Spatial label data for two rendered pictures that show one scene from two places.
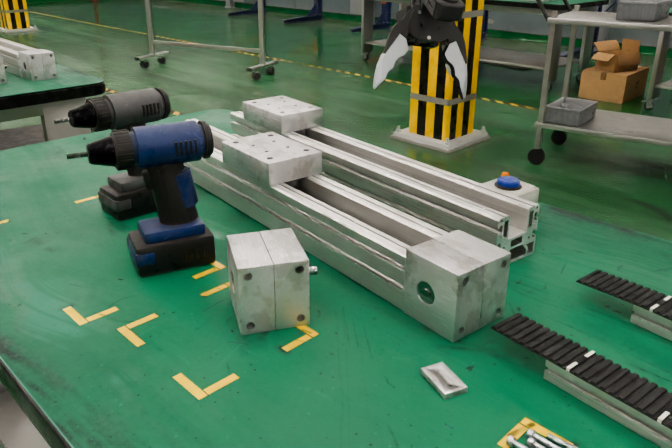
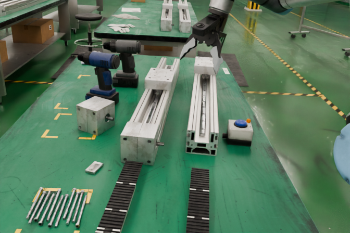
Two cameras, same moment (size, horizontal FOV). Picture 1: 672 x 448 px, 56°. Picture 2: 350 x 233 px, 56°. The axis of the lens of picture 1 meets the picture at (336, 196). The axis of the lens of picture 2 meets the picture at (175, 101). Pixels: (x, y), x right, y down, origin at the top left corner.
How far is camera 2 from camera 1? 0.84 m
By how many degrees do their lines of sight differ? 39
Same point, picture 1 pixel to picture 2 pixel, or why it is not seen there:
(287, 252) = (96, 106)
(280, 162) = (150, 80)
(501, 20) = not seen: outside the picture
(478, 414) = (84, 180)
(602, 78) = not seen: outside the picture
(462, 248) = (142, 129)
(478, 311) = (135, 155)
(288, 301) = (90, 124)
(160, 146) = (96, 60)
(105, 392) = (30, 125)
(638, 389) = (121, 200)
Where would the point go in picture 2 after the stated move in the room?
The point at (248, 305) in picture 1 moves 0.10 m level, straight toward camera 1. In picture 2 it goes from (79, 119) to (54, 129)
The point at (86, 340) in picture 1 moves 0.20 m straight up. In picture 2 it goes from (48, 112) to (43, 63)
